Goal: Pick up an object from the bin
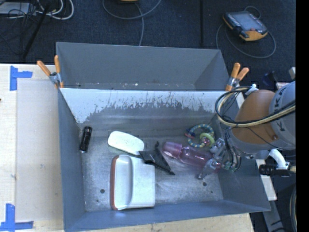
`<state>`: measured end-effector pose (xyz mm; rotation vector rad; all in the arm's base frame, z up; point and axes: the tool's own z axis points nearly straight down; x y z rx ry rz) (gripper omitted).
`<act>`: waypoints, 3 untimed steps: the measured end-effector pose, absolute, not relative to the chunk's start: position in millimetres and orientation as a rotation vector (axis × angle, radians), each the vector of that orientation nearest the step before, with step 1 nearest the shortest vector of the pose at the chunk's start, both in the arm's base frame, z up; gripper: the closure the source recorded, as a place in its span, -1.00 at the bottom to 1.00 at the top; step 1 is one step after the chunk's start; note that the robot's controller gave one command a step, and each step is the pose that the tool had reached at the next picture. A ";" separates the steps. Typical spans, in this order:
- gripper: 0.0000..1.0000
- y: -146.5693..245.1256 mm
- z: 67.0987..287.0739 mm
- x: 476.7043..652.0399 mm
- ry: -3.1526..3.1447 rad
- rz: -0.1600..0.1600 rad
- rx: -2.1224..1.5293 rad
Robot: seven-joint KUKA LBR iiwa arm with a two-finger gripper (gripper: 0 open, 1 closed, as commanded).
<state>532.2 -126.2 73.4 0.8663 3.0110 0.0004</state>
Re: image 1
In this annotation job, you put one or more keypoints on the grey metal bin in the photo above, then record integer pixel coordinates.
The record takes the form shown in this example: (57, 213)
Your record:
(144, 69)

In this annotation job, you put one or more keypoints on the black cylinder on white bracket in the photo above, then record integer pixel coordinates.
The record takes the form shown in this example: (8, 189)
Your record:
(266, 170)

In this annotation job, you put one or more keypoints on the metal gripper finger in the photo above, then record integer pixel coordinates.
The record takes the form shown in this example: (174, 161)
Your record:
(208, 167)
(216, 145)

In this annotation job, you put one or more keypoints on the pale wood board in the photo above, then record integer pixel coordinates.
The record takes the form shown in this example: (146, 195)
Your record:
(36, 141)

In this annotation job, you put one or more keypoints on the pink clear plastic bottle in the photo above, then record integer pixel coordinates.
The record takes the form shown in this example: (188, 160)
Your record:
(188, 155)

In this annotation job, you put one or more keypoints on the black scraper tool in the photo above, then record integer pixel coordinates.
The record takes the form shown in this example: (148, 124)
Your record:
(157, 159)

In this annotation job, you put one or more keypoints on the white dustpan with red-brown edge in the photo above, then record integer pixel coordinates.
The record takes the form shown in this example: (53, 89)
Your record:
(135, 182)

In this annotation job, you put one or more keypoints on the white oval sponge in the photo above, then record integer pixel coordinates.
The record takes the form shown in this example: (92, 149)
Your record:
(125, 142)

